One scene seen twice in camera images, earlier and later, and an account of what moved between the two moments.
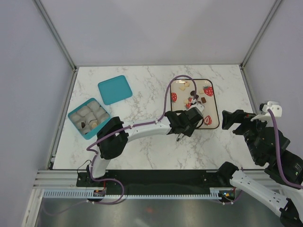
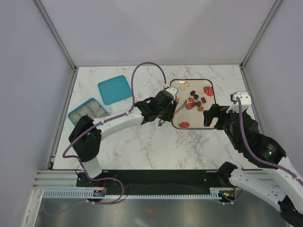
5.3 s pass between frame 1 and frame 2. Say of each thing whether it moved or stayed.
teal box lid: stayed
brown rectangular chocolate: stayed
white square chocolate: stayed
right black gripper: moved
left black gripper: moved
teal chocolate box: stayed
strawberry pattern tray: stayed
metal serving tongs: moved
